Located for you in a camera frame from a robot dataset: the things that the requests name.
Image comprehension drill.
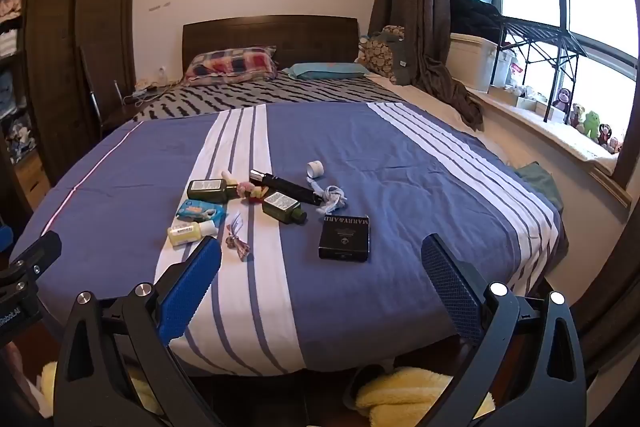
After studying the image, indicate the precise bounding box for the brown wooden wardrobe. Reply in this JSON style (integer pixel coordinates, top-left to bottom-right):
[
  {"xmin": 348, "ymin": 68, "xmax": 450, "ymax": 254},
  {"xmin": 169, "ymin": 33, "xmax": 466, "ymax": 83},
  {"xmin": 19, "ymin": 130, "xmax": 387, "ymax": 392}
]
[{"xmin": 24, "ymin": 0, "xmax": 138, "ymax": 188}]

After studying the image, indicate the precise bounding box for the dark wooden headboard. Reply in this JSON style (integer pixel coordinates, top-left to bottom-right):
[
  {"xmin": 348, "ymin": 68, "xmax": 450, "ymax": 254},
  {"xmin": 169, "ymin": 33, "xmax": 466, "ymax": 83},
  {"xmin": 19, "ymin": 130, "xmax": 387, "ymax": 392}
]
[{"xmin": 182, "ymin": 16, "xmax": 360, "ymax": 75}]

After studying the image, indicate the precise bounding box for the black metal rack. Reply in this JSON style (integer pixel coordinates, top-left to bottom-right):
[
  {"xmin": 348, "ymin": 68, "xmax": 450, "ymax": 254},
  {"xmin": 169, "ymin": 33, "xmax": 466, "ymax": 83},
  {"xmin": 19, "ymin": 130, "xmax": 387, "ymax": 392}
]
[{"xmin": 490, "ymin": 13, "xmax": 590, "ymax": 124}]

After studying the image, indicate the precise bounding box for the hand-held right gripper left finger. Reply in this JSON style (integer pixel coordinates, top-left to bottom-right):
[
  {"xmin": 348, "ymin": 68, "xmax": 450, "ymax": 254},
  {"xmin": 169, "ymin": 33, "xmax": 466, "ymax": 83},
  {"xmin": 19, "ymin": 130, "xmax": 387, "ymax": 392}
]
[{"xmin": 52, "ymin": 236, "xmax": 223, "ymax": 427}]

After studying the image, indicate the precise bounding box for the black jacket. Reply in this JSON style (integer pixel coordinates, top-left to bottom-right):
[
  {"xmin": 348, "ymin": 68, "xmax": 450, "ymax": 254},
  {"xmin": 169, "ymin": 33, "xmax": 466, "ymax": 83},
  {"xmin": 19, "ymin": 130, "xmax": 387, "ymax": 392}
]
[{"xmin": 449, "ymin": 0, "xmax": 503, "ymax": 42}]

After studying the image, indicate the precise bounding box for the dark nightstand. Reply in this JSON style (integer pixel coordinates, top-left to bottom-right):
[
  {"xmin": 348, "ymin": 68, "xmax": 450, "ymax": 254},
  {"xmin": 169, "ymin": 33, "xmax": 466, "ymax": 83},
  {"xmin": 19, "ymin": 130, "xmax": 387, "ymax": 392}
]
[{"xmin": 100, "ymin": 79, "xmax": 171, "ymax": 132}]

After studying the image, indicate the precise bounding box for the teal folded cloth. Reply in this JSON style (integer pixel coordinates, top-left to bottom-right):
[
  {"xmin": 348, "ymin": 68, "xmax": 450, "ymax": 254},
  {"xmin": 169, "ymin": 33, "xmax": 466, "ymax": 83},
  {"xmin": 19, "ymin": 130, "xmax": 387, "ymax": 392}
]
[{"xmin": 287, "ymin": 62, "xmax": 372, "ymax": 80}]

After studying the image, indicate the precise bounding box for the blue white striped bedsheet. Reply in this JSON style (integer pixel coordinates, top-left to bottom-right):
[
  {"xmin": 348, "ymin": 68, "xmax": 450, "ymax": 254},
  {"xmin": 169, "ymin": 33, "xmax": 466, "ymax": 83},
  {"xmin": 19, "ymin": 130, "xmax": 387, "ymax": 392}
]
[{"xmin": 10, "ymin": 102, "xmax": 568, "ymax": 378}]

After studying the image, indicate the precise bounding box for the white and blue cord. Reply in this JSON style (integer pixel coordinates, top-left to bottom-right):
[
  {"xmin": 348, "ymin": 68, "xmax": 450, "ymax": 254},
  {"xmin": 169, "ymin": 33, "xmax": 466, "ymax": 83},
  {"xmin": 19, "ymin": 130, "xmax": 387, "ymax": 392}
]
[{"xmin": 306, "ymin": 179, "xmax": 348, "ymax": 214}]

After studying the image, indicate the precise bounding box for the yellow fluffy cloth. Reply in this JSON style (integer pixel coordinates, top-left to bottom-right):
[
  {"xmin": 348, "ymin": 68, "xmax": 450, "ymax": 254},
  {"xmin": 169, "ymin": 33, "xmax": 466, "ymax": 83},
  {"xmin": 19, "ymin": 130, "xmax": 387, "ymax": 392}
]
[
  {"xmin": 355, "ymin": 366, "xmax": 497, "ymax": 424},
  {"xmin": 39, "ymin": 359, "xmax": 151, "ymax": 423}
]

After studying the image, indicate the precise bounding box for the metal frame chair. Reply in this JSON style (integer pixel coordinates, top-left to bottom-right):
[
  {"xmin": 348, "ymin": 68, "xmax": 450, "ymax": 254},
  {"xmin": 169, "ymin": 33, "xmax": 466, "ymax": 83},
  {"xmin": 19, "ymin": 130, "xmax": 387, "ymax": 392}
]
[{"xmin": 79, "ymin": 46, "xmax": 128, "ymax": 138}]

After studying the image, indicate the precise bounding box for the plaid pillow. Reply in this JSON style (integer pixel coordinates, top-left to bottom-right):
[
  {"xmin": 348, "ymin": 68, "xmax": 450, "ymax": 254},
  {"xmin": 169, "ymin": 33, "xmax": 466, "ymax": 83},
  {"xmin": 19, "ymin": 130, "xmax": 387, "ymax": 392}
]
[{"xmin": 181, "ymin": 47, "xmax": 279, "ymax": 86}]

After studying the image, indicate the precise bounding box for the green cloth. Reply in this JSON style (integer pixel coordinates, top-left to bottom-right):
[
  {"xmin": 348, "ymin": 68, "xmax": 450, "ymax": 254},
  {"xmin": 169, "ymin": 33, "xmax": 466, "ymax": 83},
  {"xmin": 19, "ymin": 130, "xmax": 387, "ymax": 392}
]
[{"xmin": 515, "ymin": 162, "xmax": 564, "ymax": 214}]

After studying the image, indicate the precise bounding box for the black tube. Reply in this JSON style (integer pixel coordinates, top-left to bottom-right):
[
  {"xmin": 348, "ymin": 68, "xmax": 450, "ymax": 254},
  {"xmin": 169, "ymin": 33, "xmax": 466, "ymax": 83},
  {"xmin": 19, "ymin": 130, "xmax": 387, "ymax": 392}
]
[{"xmin": 249, "ymin": 169, "xmax": 325, "ymax": 206}]

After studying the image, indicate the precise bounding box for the round patterned cushion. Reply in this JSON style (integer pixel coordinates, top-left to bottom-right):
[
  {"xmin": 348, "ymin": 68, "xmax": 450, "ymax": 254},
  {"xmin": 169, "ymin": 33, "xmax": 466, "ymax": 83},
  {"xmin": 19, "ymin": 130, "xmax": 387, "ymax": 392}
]
[{"xmin": 359, "ymin": 26, "xmax": 403, "ymax": 80}]

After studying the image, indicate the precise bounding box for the green frog plush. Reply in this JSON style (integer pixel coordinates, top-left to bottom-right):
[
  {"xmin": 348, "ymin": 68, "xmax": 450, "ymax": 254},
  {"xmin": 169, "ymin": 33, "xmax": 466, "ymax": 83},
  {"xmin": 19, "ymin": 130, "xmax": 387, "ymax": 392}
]
[{"xmin": 583, "ymin": 110, "xmax": 602, "ymax": 142}]

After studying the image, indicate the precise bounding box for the small yellow bottle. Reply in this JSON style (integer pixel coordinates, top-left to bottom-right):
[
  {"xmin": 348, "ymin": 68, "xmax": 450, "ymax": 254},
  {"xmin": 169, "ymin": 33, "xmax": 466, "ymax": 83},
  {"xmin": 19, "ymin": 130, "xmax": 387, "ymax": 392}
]
[{"xmin": 167, "ymin": 219, "xmax": 218, "ymax": 249}]

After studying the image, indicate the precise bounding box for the plaid ribbon bow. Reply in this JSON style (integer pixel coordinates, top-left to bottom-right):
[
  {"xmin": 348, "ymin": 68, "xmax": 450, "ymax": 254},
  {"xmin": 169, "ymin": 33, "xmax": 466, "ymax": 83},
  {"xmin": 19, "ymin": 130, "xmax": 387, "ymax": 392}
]
[{"xmin": 224, "ymin": 233, "xmax": 254, "ymax": 261}]

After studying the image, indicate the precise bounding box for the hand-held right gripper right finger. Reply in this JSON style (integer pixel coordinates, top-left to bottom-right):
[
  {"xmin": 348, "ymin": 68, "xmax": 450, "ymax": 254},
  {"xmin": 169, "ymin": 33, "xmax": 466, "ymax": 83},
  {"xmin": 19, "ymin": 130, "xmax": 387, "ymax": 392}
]
[{"xmin": 421, "ymin": 234, "xmax": 588, "ymax": 427}]

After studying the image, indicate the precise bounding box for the blue wipes packet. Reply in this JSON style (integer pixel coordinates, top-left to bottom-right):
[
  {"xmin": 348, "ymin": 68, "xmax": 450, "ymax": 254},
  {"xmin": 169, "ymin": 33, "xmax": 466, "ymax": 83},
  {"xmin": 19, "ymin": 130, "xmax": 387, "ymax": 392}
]
[{"xmin": 176, "ymin": 200, "xmax": 228, "ymax": 224}]

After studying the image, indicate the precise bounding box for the open clothes shelf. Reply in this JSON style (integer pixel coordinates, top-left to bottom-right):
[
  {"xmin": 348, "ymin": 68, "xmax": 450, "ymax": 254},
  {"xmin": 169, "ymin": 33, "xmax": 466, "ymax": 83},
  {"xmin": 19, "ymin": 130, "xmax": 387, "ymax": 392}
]
[{"xmin": 0, "ymin": 0, "xmax": 31, "ymax": 208}]

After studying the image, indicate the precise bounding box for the black box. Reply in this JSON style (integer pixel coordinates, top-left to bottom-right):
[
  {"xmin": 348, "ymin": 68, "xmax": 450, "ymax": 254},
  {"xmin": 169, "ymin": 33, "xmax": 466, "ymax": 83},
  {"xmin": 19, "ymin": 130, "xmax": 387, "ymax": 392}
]
[{"xmin": 318, "ymin": 215, "xmax": 371, "ymax": 261}]

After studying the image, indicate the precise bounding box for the grey green cushion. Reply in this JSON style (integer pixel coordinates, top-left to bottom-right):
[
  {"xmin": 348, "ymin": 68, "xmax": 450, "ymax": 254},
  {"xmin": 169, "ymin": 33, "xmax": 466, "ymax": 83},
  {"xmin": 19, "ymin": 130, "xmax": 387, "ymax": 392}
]
[{"xmin": 384, "ymin": 32, "xmax": 417, "ymax": 86}]

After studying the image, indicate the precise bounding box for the zebra patterned blanket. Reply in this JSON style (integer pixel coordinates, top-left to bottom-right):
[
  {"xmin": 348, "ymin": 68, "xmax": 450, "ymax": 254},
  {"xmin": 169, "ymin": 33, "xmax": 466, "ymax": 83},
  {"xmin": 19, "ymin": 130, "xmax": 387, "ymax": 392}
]
[{"xmin": 134, "ymin": 71, "xmax": 408, "ymax": 122}]

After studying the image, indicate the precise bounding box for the dark green bottle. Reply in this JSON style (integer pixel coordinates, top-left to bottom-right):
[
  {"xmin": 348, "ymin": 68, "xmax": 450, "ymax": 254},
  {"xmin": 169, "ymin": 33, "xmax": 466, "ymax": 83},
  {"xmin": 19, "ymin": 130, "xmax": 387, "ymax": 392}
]
[
  {"xmin": 262, "ymin": 192, "xmax": 308, "ymax": 225},
  {"xmin": 187, "ymin": 178, "xmax": 242, "ymax": 202}
]

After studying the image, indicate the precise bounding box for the white storage box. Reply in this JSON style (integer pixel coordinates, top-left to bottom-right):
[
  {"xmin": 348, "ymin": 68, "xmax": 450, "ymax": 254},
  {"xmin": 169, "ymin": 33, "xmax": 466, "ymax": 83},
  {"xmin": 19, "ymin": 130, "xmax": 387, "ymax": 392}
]
[{"xmin": 447, "ymin": 33, "xmax": 500, "ymax": 94}]

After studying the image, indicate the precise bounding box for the pink hair tie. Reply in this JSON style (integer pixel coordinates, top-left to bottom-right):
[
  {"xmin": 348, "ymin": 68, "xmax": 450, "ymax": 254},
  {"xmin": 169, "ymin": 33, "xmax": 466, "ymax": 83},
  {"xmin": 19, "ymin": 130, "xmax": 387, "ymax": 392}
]
[{"xmin": 236, "ymin": 181, "xmax": 268, "ymax": 205}]

